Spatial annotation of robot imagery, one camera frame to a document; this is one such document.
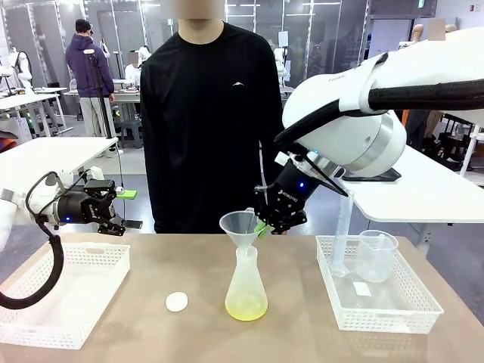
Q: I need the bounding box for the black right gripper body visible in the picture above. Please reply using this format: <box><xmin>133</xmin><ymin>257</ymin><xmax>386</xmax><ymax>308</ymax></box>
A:
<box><xmin>266</xmin><ymin>160</ymin><xmax>322</xmax><ymax>216</ymax></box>

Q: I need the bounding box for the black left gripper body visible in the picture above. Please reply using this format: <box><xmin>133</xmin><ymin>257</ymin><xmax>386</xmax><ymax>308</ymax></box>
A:
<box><xmin>55</xmin><ymin>190</ymin><xmax>100</xmax><ymax>227</ymax></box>

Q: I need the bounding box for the translucent plastic funnel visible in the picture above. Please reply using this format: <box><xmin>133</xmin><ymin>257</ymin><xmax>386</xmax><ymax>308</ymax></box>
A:
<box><xmin>219</xmin><ymin>206</ymin><xmax>259</xmax><ymax>262</ymax></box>

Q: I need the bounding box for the translucent plastic graduated cylinder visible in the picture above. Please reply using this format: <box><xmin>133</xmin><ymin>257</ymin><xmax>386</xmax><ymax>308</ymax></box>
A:
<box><xmin>331</xmin><ymin>188</ymin><xmax>355</xmax><ymax>277</ymax></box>

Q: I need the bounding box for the translucent plastic conical flask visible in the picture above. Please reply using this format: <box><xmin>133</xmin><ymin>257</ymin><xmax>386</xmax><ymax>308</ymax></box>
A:
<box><xmin>225</xmin><ymin>247</ymin><xmax>268</xmax><ymax>321</ymax></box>

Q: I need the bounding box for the clear plastic beaker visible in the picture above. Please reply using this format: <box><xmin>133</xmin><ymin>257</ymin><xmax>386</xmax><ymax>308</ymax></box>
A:
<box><xmin>355</xmin><ymin>229</ymin><xmax>399</xmax><ymax>283</ymax></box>

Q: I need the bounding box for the person's right forearm black sleeve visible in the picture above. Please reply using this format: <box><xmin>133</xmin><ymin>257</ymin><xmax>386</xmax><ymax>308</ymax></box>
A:
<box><xmin>141</xmin><ymin>147</ymin><xmax>164</xmax><ymax>234</ymax></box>

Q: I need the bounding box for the person's left forearm black sleeve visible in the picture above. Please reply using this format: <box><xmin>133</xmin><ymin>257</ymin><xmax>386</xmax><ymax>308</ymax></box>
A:
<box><xmin>260</xmin><ymin>132</ymin><xmax>284</xmax><ymax>190</ymax></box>

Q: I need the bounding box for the grey step stool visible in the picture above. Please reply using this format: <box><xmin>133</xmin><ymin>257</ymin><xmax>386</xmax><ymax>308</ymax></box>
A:
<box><xmin>119</xmin><ymin>119</ymin><xmax>144</xmax><ymax>149</ymax></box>

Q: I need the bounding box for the white perforated plastic basket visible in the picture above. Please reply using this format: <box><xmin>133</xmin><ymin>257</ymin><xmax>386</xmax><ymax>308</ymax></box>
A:
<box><xmin>0</xmin><ymin>241</ymin><xmax>132</xmax><ymax>351</ymax></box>
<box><xmin>315</xmin><ymin>234</ymin><xmax>445</xmax><ymax>336</ymax></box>

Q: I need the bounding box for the white background workbench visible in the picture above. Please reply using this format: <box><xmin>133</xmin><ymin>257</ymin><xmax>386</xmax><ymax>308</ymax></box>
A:
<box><xmin>62</xmin><ymin>88</ymin><xmax>143</xmax><ymax>148</ymax></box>

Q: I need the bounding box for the white round cap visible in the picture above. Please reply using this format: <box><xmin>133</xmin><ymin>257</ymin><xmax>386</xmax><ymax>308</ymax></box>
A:
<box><xmin>165</xmin><ymin>291</ymin><xmax>189</xmax><ymax>313</ymax></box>

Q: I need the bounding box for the person in black sweater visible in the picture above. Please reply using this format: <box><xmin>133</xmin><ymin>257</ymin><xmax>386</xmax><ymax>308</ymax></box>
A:
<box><xmin>139</xmin><ymin>18</ymin><xmax>284</xmax><ymax>234</ymax></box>

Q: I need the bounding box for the white background desk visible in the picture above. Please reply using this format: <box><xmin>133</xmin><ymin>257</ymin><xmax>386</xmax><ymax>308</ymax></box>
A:
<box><xmin>0</xmin><ymin>92</ymin><xmax>73</xmax><ymax>139</ymax></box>

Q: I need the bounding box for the person in purple jacket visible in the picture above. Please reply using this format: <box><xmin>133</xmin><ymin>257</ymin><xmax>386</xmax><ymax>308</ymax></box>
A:
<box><xmin>66</xmin><ymin>18</ymin><xmax>116</xmax><ymax>137</ymax></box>

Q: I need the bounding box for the seated background person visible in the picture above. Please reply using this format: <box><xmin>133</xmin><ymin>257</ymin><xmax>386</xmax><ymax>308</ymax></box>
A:
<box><xmin>124</xmin><ymin>51</ymin><xmax>147</xmax><ymax>83</ymax></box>

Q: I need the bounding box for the white curved side table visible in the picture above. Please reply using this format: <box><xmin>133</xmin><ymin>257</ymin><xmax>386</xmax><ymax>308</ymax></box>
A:
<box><xmin>340</xmin><ymin>145</ymin><xmax>484</xmax><ymax>224</ymax></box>

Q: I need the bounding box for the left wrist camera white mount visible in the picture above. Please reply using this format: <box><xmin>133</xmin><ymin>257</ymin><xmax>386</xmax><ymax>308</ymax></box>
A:
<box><xmin>77</xmin><ymin>165</ymin><xmax>105</xmax><ymax>183</ymax></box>

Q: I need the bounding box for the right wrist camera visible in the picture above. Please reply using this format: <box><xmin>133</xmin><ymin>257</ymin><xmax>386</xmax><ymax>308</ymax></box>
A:
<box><xmin>275</xmin><ymin>150</ymin><xmax>322</xmax><ymax>169</ymax></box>

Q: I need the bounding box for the black camera tripod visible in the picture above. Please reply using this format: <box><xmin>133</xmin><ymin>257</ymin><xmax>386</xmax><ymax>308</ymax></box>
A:
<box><xmin>82</xmin><ymin>48</ymin><xmax>114</xmax><ymax>139</ymax></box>

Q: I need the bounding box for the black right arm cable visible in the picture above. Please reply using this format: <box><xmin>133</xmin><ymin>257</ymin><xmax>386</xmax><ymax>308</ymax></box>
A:
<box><xmin>274</xmin><ymin>52</ymin><xmax>484</xmax><ymax>197</ymax></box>

